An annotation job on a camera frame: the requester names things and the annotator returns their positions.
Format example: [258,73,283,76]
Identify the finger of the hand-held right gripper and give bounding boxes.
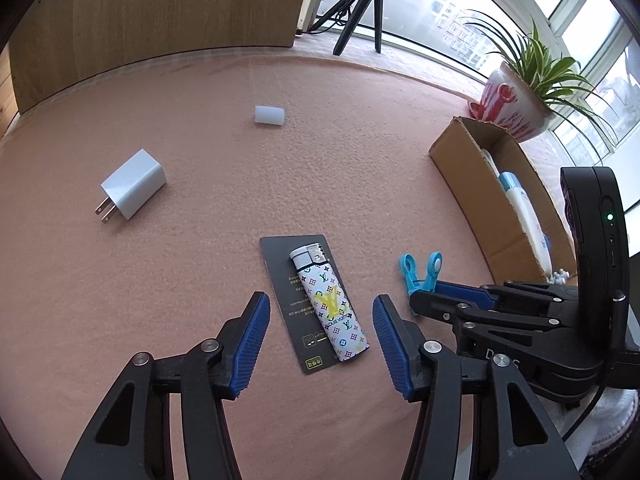
[435,280,578,311]
[409,291,561,333]

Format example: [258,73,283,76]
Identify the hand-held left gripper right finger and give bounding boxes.
[372,295,581,480]

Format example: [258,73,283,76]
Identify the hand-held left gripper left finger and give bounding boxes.
[60,291,271,480]

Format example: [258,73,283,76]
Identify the blue plastic clip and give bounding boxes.
[398,251,443,317]

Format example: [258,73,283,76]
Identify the patterned white lighter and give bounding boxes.
[290,243,371,362]

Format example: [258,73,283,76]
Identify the white sunscreen tube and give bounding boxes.
[499,171,553,276]

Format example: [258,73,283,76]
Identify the cardboard box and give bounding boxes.
[429,116,583,286]

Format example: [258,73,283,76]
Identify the person's right hand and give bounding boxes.
[567,385,640,461]

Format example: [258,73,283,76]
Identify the black card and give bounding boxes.
[259,233,358,376]

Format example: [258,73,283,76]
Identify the potted spider plant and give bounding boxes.
[462,10,621,143]

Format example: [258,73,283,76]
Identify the white plug charger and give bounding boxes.
[95,148,167,223]

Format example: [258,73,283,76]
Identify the pink checked cloth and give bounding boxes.
[295,35,576,171]

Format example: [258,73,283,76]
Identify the translucent white cap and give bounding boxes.
[253,105,286,127]

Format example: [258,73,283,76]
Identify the black tripod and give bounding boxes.
[305,0,386,56]

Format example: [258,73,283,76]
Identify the large light wooden board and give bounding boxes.
[7,0,318,113]

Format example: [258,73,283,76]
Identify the pine plank panel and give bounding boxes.
[0,40,21,136]

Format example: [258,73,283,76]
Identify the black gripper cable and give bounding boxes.
[565,290,626,441]

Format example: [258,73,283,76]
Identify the white curved plastic handle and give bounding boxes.
[480,147,502,176]

